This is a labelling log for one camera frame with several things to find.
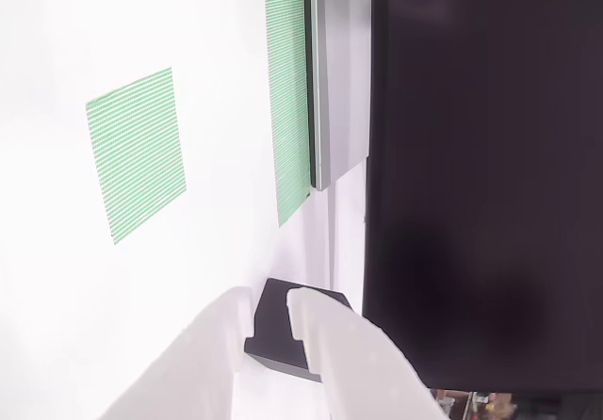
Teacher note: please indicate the black cube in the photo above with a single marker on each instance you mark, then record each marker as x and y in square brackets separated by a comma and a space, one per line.
[273, 335]

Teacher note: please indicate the green striped square marker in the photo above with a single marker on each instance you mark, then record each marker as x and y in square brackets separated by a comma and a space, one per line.
[136, 156]

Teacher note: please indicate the black partition panel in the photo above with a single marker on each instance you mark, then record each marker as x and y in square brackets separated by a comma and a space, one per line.
[480, 156]

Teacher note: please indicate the green striped edge strip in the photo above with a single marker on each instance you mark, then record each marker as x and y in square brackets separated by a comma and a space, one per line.
[287, 85]

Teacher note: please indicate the metal table edge rail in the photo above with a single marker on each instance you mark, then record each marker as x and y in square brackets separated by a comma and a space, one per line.
[339, 71]

